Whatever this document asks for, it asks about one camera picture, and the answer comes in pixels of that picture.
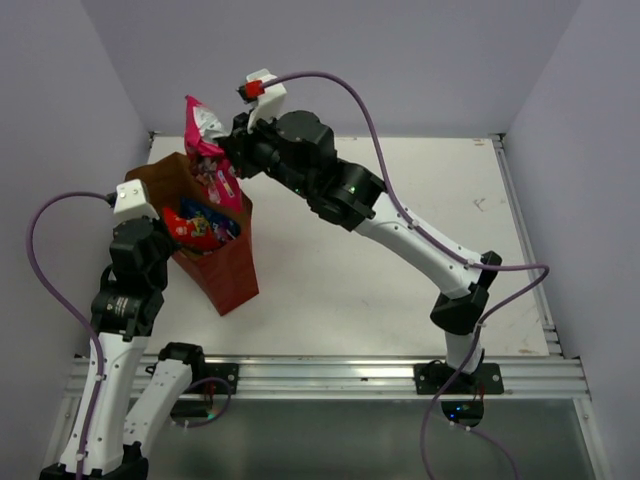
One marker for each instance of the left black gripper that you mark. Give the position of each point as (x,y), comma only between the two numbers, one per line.
(171,242)

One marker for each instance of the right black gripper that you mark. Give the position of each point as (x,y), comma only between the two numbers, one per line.
(239,144)

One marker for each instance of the pink foil snack bag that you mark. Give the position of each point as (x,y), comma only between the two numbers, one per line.
(208,163)

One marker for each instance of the red snack packet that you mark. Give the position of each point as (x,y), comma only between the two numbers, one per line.
(195,233)

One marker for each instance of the blue Burts crisps bag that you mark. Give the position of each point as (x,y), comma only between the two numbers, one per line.
(191,209)

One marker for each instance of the purple candy packet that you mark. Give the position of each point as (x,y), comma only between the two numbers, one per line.
(224,228)

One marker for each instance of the red paper bag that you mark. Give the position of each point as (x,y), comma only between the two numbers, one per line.
(227,275)

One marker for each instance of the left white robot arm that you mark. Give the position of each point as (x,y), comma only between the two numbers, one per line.
(112,436)

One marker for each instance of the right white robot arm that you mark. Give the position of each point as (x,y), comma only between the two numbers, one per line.
(349,195)

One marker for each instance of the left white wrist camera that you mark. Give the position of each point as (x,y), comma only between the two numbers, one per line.
(132,202)

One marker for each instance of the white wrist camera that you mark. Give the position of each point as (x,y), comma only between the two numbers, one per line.
(132,202)
(266,102)

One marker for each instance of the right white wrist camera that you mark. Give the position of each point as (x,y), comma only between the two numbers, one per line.
(266,102)

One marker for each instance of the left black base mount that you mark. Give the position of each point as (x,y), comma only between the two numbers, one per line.
(227,375)

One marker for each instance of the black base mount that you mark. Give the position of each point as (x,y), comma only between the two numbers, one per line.
(227,375)
(430,377)

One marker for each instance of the aluminium front rail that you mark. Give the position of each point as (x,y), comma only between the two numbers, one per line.
(391,378)

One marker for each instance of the aluminium rail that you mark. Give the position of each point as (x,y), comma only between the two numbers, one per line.
(546,320)
(391,378)

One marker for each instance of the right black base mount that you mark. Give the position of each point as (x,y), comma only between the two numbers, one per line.
(430,377)

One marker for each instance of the aluminium right side rail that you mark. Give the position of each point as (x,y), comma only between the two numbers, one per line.
(546,320)

